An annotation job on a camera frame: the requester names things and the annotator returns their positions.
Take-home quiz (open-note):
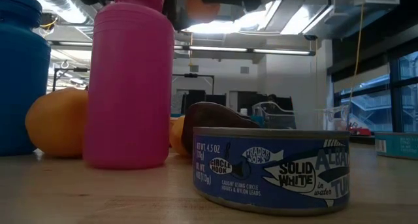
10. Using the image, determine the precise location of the teal label tin can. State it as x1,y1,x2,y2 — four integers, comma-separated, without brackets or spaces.
374,131,418,161

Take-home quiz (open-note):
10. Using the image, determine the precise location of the dark brown toy food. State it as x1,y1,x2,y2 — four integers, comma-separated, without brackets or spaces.
181,101,261,155

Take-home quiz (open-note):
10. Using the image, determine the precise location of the blue label tuna can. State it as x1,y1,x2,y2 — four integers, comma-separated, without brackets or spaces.
192,126,351,217

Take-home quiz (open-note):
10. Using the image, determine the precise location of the round silver air duct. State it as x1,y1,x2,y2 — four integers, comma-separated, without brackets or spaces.
27,0,99,25

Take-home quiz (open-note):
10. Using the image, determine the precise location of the smooth orange toy fruit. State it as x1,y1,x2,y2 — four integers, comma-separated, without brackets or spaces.
25,87,89,159

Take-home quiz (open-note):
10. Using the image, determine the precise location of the long linear ceiling light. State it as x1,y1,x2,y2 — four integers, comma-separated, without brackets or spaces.
48,40,317,57

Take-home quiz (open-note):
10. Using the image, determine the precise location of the black cabinet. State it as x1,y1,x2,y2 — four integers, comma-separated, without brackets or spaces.
181,89,227,116
236,90,295,120

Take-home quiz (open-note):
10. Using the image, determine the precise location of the clear plastic bin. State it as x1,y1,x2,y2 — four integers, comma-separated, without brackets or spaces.
251,101,351,132

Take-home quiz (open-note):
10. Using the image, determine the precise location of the rectangular silver air duct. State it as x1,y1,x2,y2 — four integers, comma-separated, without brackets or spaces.
261,0,401,39

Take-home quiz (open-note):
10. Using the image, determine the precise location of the black ceiling camera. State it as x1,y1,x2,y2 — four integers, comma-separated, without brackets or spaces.
35,12,60,37

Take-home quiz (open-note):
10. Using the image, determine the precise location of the yellow toy lemon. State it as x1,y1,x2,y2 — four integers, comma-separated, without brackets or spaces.
169,115,193,159

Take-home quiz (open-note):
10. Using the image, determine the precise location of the pink plastic bottle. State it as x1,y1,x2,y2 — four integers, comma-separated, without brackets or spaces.
82,0,176,170

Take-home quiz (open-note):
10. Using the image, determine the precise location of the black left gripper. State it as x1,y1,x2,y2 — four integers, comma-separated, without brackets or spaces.
163,0,263,31

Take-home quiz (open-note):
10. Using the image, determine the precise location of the red object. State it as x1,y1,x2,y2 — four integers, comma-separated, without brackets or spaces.
347,125,372,137

